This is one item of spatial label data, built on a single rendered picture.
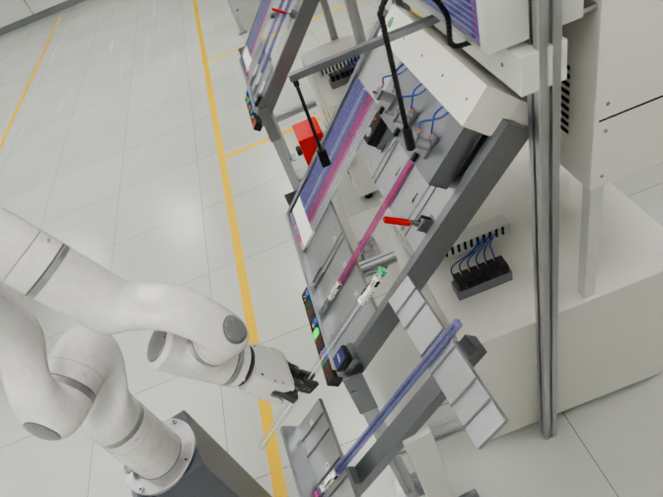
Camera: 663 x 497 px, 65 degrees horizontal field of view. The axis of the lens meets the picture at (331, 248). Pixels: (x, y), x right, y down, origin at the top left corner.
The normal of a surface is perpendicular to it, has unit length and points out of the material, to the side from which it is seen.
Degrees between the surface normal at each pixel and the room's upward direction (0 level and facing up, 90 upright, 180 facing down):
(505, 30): 90
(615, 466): 0
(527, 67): 90
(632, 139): 90
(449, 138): 47
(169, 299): 23
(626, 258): 0
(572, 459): 0
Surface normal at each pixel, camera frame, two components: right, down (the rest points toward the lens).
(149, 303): -0.07, -0.67
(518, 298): -0.29, -0.68
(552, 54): 0.24, 0.63
